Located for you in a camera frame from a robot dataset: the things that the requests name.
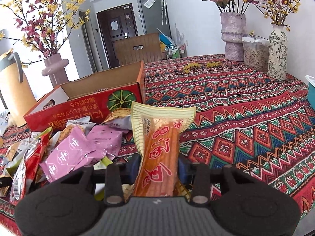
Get red foil snack bag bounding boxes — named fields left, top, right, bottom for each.
left=10, top=127, right=52, bottom=205

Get yellow red dried branches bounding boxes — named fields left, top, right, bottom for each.
left=248, top=0, right=304, bottom=31

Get orange striped snack packet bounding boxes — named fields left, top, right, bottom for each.
left=131, top=101, right=196, bottom=197

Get floral white ceramic vase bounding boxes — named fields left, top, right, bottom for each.
left=268, top=24, right=288, bottom=80

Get pink and yellow blossom branches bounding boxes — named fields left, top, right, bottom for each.
left=1, top=0, right=91, bottom=62

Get clear seed container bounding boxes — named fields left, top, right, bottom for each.
left=242, top=37, right=269, bottom=71

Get red cardboard snack box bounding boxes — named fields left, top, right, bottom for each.
left=24, top=61, right=145, bottom=132

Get purple textured vase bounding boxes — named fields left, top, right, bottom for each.
left=220, top=12, right=247, bottom=62

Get yellow thermos jug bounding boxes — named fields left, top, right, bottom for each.
left=0, top=48, right=37, bottom=127

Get brown wooden chair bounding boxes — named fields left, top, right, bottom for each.
left=114, top=33, right=162, bottom=65

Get dark brown door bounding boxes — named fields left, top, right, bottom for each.
left=97, top=4, right=138, bottom=69

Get fallen yellow flowers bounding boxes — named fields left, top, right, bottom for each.
left=183, top=61, right=222, bottom=74

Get pink glass ring vase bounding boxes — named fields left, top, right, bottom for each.
left=42, top=53, right=69, bottom=87

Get pink snack packet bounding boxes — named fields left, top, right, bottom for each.
left=40, top=126, right=106, bottom=183
left=87, top=125, right=123, bottom=160

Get teal plastic box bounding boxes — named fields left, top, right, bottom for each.
left=305, top=75, right=315, bottom=110

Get grey refrigerator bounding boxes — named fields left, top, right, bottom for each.
left=137, top=0, right=171, bottom=37

